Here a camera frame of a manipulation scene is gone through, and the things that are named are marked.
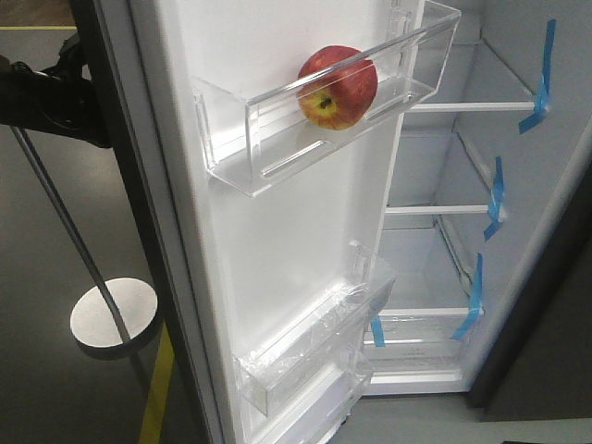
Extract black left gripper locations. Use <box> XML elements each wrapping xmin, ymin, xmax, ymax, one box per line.
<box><xmin>39</xmin><ymin>39</ymin><xmax>112</xmax><ymax>148</ymax></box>

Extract fridge door white inside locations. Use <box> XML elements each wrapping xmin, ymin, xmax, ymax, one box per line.
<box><xmin>68</xmin><ymin>0</ymin><xmax>459</xmax><ymax>444</ymax></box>

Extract red yellow apple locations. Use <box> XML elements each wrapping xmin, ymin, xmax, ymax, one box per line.
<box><xmin>297</xmin><ymin>59</ymin><xmax>378</xmax><ymax>130</ymax></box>

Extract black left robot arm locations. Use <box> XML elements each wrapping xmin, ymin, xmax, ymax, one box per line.
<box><xmin>1</xmin><ymin>33</ymin><xmax>112</xmax><ymax>148</ymax></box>

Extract middle glass fridge shelf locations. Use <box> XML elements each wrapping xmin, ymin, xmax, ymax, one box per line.
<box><xmin>387</xmin><ymin>134</ymin><xmax>493</xmax><ymax>216</ymax></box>

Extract glass fridge shelf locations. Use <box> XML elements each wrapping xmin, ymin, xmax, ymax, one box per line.
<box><xmin>411</xmin><ymin>41</ymin><xmax>536</xmax><ymax>114</ymax></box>
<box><xmin>387</xmin><ymin>134</ymin><xmax>493</xmax><ymax>216</ymax></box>

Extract upper glass fridge shelf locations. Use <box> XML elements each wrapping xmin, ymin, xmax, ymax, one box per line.
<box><xmin>411</xmin><ymin>41</ymin><xmax>536</xmax><ymax>114</ymax></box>

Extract dark grey fridge body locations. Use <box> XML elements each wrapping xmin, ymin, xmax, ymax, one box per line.
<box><xmin>366</xmin><ymin>1</ymin><xmax>591</xmax><ymax>421</ymax></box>

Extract upper clear door bin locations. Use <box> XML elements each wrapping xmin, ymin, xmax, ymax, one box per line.
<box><xmin>191</xmin><ymin>1</ymin><xmax>461</xmax><ymax>196</ymax></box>

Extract clear door bin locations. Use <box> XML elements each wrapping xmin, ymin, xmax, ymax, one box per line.
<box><xmin>191</xmin><ymin>1</ymin><xmax>461</xmax><ymax>196</ymax></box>
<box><xmin>235</xmin><ymin>240</ymin><xmax>396</xmax><ymax>416</ymax></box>
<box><xmin>253</xmin><ymin>352</ymin><xmax>374</xmax><ymax>443</ymax></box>

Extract silver sign stand pole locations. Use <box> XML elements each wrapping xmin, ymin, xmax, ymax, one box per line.
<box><xmin>10</xmin><ymin>127</ymin><xmax>158</xmax><ymax>359</ymax></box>

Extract middle clear door bin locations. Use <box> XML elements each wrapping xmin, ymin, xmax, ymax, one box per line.
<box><xmin>235</xmin><ymin>240</ymin><xmax>396</xmax><ymax>416</ymax></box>

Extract blue tape strip lower left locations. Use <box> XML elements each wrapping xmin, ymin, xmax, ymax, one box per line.
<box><xmin>370</xmin><ymin>314</ymin><xmax>386</xmax><ymax>348</ymax></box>

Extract blue tape strip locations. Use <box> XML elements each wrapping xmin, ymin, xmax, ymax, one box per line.
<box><xmin>370</xmin><ymin>314</ymin><xmax>386</xmax><ymax>348</ymax></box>
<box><xmin>450</xmin><ymin>253</ymin><xmax>484</xmax><ymax>341</ymax></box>
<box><xmin>518</xmin><ymin>18</ymin><xmax>557</xmax><ymax>134</ymax></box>
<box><xmin>484</xmin><ymin>156</ymin><xmax>505</xmax><ymax>241</ymax></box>

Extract lower clear door bin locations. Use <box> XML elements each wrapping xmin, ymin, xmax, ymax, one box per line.
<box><xmin>253</xmin><ymin>352</ymin><xmax>374</xmax><ymax>443</ymax></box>

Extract clear crisper drawer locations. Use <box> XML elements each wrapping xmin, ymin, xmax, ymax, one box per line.
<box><xmin>363</xmin><ymin>308</ymin><xmax>484</xmax><ymax>373</ymax></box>

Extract blue tape strip middle right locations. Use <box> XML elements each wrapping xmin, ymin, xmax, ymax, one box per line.
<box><xmin>484</xmin><ymin>156</ymin><xmax>505</xmax><ymax>241</ymax></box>

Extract blue tape strip lower right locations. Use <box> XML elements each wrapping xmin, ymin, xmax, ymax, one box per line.
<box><xmin>450</xmin><ymin>253</ymin><xmax>484</xmax><ymax>341</ymax></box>

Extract blue tape strip upper right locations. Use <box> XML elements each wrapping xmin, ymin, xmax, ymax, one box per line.
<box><xmin>518</xmin><ymin>18</ymin><xmax>557</xmax><ymax>134</ymax></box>

